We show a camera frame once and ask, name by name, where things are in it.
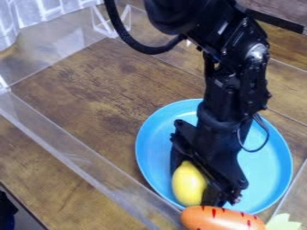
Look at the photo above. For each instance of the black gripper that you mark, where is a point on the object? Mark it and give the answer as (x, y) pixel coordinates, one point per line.
(210, 145)

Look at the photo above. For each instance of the yellow toy lemon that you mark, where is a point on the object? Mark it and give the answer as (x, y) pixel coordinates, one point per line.
(189, 184)

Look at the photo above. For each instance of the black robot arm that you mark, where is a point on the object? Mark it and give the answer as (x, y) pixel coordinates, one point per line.
(236, 51)

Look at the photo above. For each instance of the blue round plastic tray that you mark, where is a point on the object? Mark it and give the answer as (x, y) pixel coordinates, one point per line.
(265, 159)

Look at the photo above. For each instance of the orange toy carrot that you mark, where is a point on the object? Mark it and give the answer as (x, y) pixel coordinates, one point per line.
(212, 218)

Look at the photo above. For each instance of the dark baseboard strip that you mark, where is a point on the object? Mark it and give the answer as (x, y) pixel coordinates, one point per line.
(292, 26)

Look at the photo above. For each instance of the white brick pattern curtain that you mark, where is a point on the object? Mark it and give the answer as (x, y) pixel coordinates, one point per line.
(23, 13)

